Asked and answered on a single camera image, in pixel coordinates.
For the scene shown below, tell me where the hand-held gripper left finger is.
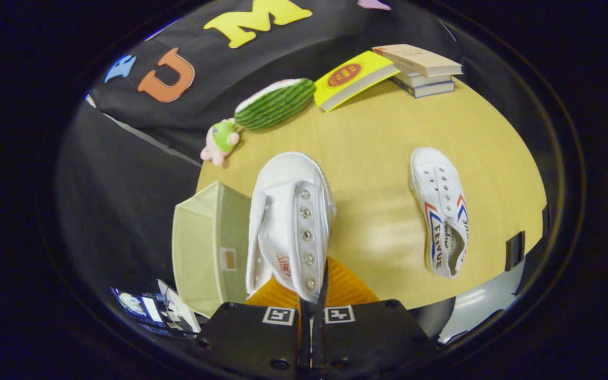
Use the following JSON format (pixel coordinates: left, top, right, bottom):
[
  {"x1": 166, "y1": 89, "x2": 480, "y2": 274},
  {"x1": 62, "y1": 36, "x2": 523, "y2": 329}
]
[{"x1": 194, "y1": 277, "x2": 312, "y2": 379}]

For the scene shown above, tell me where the black table edge clamp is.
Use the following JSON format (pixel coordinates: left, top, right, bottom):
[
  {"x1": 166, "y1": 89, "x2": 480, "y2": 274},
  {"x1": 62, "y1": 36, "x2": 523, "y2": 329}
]
[{"x1": 505, "y1": 231, "x2": 526, "y2": 272}]

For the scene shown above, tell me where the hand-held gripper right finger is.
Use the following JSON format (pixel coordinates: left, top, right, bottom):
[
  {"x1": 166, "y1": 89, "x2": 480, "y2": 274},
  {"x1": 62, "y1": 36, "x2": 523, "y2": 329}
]
[{"x1": 312, "y1": 257, "x2": 440, "y2": 378}]

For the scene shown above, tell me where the white canvas shoe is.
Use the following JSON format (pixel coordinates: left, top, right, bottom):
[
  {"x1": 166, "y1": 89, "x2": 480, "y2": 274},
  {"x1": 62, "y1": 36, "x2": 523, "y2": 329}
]
[
  {"x1": 245, "y1": 152, "x2": 337, "y2": 304},
  {"x1": 410, "y1": 147, "x2": 469, "y2": 279}
]

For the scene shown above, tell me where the white cover book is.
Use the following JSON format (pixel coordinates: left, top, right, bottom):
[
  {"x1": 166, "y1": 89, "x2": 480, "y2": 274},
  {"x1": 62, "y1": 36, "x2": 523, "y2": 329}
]
[{"x1": 393, "y1": 66, "x2": 452, "y2": 88}]

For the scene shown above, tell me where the pink and green plush toy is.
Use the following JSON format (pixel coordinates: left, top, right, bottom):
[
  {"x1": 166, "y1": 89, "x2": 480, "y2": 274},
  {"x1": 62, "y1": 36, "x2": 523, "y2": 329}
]
[{"x1": 200, "y1": 118, "x2": 241, "y2": 167}]

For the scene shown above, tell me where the grey blue cover book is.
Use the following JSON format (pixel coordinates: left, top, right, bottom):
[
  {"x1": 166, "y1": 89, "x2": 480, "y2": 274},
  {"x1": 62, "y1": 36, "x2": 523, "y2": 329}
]
[{"x1": 396, "y1": 78, "x2": 455, "y2": 99}]

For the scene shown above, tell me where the beige fabric storage box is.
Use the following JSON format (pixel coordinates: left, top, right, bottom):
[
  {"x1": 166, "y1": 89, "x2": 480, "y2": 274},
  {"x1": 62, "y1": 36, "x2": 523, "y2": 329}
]
[{"x1": 172, "y1": 180, "x2": 254, "y2": 319}]

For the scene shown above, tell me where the black backdrop cloth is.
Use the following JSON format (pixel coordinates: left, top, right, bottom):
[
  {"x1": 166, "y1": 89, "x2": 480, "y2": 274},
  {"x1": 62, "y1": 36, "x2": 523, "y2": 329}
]
[{"x1": 55, "y1": 0, "x2": 563, "y2": 338}]

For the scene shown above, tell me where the yellow book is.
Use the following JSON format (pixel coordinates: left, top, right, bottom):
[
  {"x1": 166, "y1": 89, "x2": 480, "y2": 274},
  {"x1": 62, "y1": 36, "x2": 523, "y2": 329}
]
[{"x1": 313, "y1": 50, "x2": 401, "y2": 112}]

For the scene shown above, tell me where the tan cover book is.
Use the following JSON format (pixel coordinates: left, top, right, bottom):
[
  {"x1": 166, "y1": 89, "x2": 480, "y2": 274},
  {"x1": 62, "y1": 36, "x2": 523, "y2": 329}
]
[{"x1": 372, "y1": 44, "x2": 463, "y2": 78}]

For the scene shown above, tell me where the watermelon slice plush toy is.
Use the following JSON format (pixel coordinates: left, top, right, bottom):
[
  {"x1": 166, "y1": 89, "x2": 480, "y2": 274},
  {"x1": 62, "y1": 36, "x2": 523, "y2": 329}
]
[{"x1": 234, "y1": 78, "x2": 317, "y2": 131}]

